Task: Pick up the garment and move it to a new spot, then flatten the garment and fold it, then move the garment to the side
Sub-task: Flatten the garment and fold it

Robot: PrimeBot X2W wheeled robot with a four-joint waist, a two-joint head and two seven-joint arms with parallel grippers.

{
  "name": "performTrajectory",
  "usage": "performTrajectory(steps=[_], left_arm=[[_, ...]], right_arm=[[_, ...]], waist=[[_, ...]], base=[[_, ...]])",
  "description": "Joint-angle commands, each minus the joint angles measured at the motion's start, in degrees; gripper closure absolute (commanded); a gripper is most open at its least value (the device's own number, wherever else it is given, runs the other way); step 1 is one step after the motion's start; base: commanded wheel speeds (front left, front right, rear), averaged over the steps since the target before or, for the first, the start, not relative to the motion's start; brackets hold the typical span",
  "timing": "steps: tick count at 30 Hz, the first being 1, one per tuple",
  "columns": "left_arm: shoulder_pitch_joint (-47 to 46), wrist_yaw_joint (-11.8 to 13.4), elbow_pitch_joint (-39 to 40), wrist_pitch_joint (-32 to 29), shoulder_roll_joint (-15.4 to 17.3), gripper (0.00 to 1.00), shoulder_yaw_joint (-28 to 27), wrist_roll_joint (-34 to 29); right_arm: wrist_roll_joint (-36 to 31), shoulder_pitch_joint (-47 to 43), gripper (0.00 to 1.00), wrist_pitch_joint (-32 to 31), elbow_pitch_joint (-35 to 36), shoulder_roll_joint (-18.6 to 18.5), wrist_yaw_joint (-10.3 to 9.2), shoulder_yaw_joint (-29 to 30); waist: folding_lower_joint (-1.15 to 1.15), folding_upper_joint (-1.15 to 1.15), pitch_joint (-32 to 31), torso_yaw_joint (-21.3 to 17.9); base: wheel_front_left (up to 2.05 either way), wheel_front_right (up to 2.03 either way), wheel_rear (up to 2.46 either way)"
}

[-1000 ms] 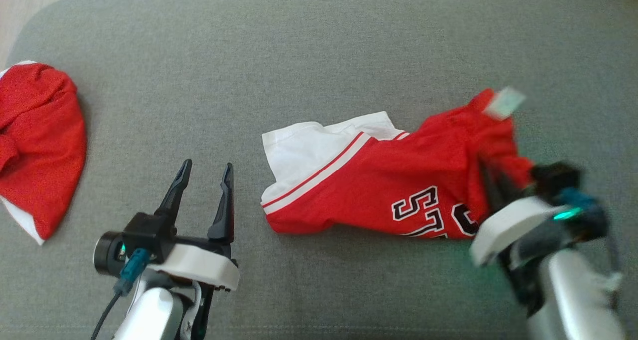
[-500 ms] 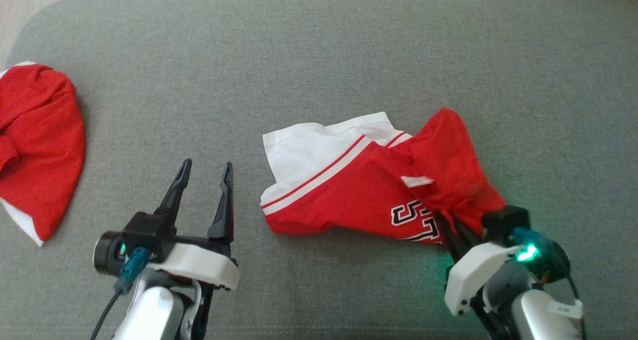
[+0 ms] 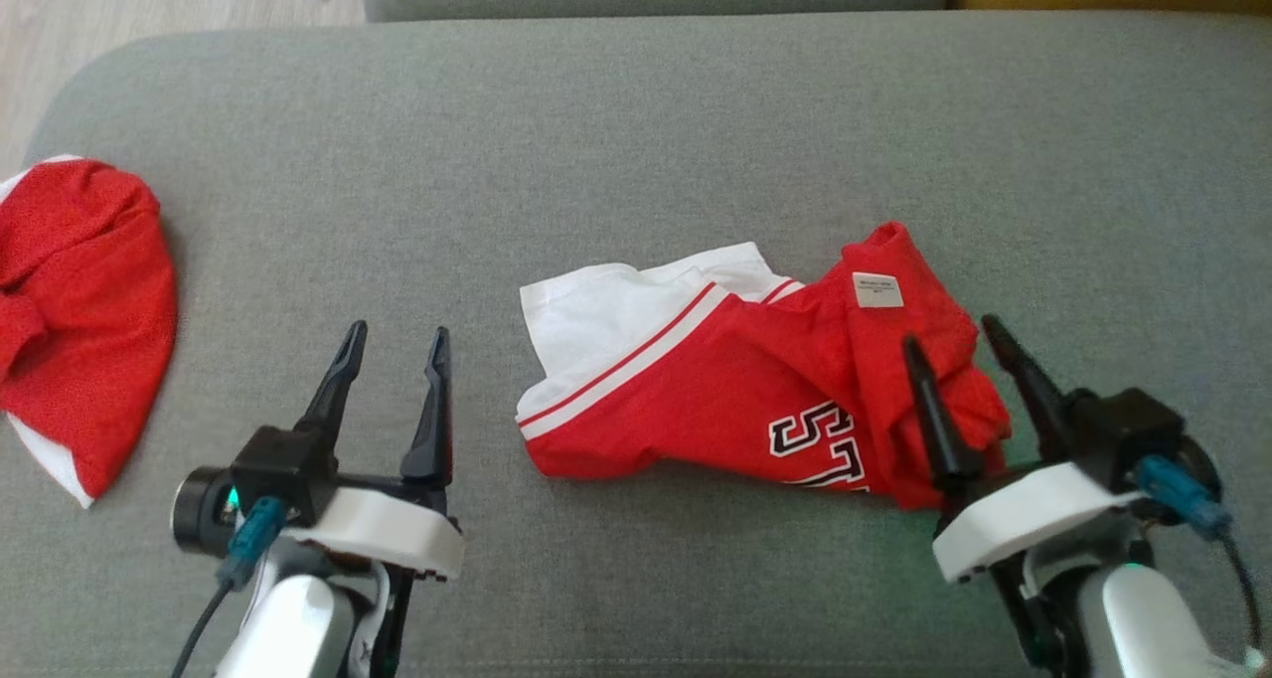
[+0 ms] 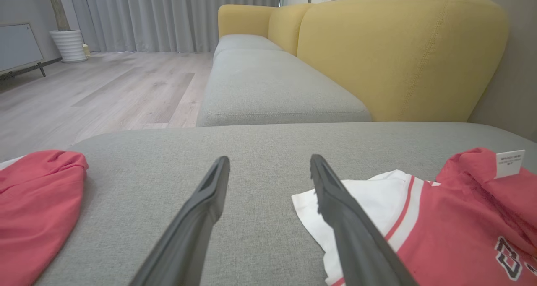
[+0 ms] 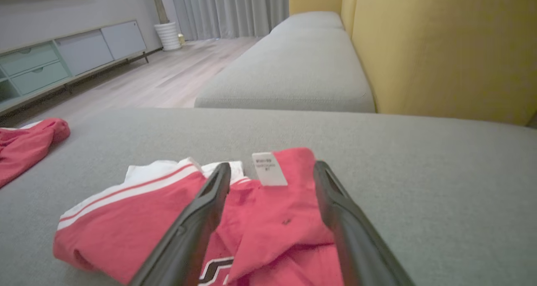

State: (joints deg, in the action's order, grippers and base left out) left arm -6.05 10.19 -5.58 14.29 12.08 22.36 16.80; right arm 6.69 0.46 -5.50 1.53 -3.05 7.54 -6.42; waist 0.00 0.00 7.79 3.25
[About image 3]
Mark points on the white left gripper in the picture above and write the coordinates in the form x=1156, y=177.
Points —
x=388, y=529

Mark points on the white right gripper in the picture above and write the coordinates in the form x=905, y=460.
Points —
x=1024, y=514

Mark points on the red jersey with white sleeves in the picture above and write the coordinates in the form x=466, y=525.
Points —
x=735, y=400

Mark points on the red Bulls basketball shorts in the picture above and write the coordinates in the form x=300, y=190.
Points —
x=79, y=320

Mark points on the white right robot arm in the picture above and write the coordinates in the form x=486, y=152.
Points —
x=1143, y=628

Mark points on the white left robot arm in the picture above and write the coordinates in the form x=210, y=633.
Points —
x=293, y=628

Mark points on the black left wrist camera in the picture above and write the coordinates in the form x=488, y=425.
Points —
x=283, y=469

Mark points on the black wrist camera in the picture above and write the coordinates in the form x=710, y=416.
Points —
x=283, y=469
x=1133, y=429

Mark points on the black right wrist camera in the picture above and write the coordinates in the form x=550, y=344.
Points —
x=1133, y=429

